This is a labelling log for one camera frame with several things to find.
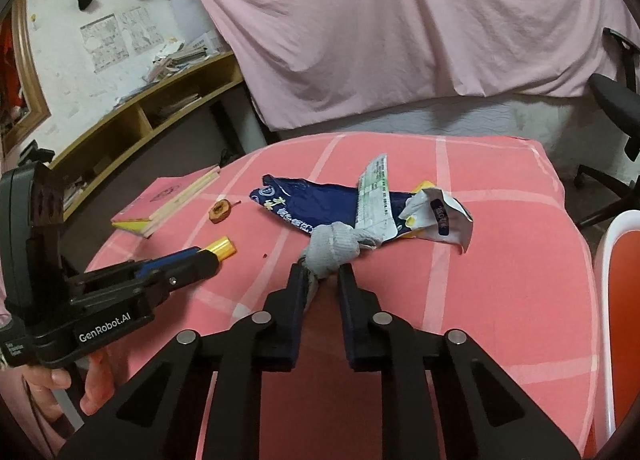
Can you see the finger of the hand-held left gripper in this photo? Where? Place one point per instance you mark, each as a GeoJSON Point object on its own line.
{"type": "Point", "coordinates": [195, 270]}
{"type": "Point", "coordinates": [165, 262]}

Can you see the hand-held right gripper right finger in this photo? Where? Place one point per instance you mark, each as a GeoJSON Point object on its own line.
{"type": "Point", "coordinates": [357, 335]}

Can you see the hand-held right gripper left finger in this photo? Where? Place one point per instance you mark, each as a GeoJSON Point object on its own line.
{"type": "Point", "coordinates": [290, 330]}

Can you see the gold cylinder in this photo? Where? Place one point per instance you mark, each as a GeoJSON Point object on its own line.
{"type": "Point", "coordinates": [222, 247]}

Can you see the grey knotted cloth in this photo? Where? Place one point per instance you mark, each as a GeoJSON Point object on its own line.
{"type": "Point", "coordinates": [332, 245]}

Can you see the dark blue wrapper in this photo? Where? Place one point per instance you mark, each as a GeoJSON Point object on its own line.
{"type": "Point", "coordinates": [300, 200]}

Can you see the green and white wrapper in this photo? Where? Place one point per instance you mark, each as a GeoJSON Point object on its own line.
{"type": "Point", "coordinates": [372, 200]}

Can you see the white and yellow wrapper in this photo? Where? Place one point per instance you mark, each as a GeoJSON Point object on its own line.
{"type": "Point", "coordinates": [440, 220]}

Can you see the orange bucket with white rim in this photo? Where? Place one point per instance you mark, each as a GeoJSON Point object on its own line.
{"type": "Point", "coordinates": [625, 290]}

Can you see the person's left hand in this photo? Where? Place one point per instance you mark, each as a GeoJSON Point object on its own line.
{"type": "Point", "coordinates": [100, 385]}

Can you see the yellow book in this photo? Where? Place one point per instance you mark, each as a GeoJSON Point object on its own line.
{"type": "Point", "coordinates": [131, 229]}

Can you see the pink book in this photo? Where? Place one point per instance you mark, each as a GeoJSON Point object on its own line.
{"type": "Point", "coordinates": [165, 195]}

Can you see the thick stack of shelf papers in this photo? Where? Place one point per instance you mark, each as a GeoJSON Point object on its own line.
{"type": "Point", "coordinates": [80, 185]}

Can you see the black gripper stand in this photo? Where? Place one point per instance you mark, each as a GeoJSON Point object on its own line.
{"type": "Point", "coordinates": [35, 152]}

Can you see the wooden shelf desk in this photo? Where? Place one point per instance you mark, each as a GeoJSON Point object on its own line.
{"type": "Point", "coordinates": [125, 109]}

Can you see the thin stack of shelf papers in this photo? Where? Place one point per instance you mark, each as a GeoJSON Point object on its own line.
{"type": "Point", "coordinates": [180, 104]}

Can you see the pile of papers and books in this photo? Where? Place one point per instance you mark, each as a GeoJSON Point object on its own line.
{"type": "Point", "coordinates": [175, 57]}

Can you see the pink hanging sheet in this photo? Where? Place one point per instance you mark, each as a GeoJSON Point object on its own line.
{"type": "Point", "coordinates": [400, 14]}

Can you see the black office chair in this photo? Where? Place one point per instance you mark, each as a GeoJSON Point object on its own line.
{"type": "Point", "coordinates": [615, 99]}

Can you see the wooden window frame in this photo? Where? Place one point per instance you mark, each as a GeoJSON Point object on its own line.
{"type": "Point", "coordinates": [32, 89]}

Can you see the large wall calendar sheet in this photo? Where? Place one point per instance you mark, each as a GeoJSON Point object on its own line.
{"type": "Point", "coordinates": [104, 43]}

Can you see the small wall calendar sheet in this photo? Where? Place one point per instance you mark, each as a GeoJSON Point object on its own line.
{"type": "Point", "coordinates": [142, 29]}

